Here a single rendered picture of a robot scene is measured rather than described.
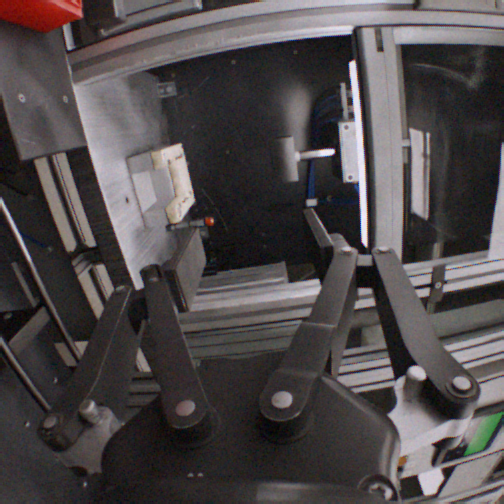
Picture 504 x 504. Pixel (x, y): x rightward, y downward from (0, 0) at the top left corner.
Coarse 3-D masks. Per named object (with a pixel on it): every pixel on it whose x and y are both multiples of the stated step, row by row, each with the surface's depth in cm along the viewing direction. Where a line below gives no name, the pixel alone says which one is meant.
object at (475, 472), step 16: (368, 400) 62; (384, 400) 62; (464, 464) 78; (480, 464) 80; (496, 464) 81; (400, 480) 81; (416, 480) 82; (432, 480) 83; (448, 480) 83; (464, 480) 84; (480, 480) 86; (400, 496) 87; (416, 496) 89; (432, 496) 90
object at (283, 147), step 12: (276, 144) 55; (288, 144) 55; (276, 156) 56; (288, 156) 56; (300, 156) 58; (312, 156) 58; (324, 156) 58; (276, 168) 57; (288, 168) 57; (276, 180) 58; (288, 180) 58
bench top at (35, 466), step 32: (0, 256) 43; (0, 288) 42; (32, 352) 47; (0, 384) 38; (64, 384) 53; (0, 416) 36; (32, 416) 43; (0, 448) 35; (32, 448) 41; (0, 480) 32; (32, 480) 38; (64, 480) 45; (96, 480) 54
